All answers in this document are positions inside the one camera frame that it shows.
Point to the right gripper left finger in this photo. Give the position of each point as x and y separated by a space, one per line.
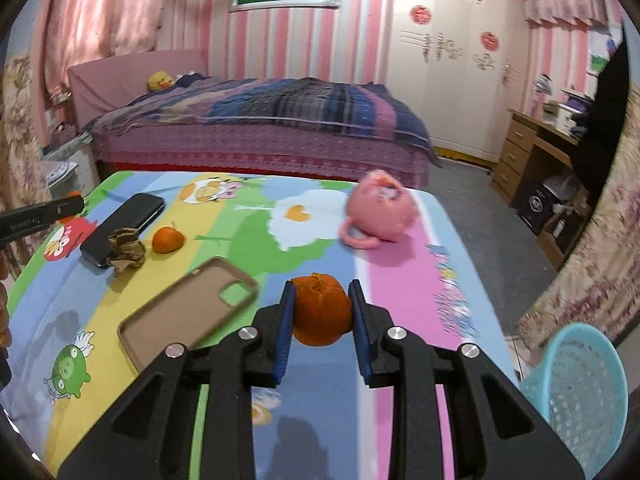
147 433

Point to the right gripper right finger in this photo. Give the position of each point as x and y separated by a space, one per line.
495 432

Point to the brown cardboard scrap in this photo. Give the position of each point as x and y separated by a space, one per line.
128 251

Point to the mandarin orange front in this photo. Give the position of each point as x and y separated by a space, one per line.
322 310

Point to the mandarin orange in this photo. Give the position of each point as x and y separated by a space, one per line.
322 310
167 239

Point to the orange snack wrapper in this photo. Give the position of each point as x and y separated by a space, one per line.
72 207

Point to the person's hand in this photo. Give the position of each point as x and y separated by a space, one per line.
5 333

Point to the floral curtain left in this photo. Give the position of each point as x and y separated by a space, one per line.
23 180

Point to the floral curtain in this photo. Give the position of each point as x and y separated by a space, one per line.
23 180
599 283

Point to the bedside cabinet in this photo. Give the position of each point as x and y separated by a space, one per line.
71 167

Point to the turquoise plastic basket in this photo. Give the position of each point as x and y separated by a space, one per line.
580 388

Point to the black wallet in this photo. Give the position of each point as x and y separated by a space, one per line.
131 217

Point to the tan phone case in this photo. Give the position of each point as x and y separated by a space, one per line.
187 311

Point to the colourful cartoon bed sheet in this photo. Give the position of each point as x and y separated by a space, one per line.
68 364

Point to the mandarin orange back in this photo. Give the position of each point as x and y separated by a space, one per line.
167 239

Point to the pink headboard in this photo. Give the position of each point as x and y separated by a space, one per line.
101 86

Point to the floral curtain right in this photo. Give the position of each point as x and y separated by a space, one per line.
599 283

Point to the yellow duck plush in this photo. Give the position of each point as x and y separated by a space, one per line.
159 81

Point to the pink window curtain left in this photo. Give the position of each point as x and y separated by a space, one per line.
79 31

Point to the pink cartoon mug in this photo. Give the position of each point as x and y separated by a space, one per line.
379 209

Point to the wooden desk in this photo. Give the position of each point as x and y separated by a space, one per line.
536 178

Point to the black hanging garment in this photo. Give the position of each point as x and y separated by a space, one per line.
593 156

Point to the purple bed with quilt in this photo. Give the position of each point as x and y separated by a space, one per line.
307 126

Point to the white printer on desk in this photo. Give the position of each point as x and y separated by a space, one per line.
560 114

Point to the desk lamp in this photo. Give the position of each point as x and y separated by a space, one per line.
542 87

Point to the white wardrobe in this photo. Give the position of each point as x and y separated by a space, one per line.
460 65

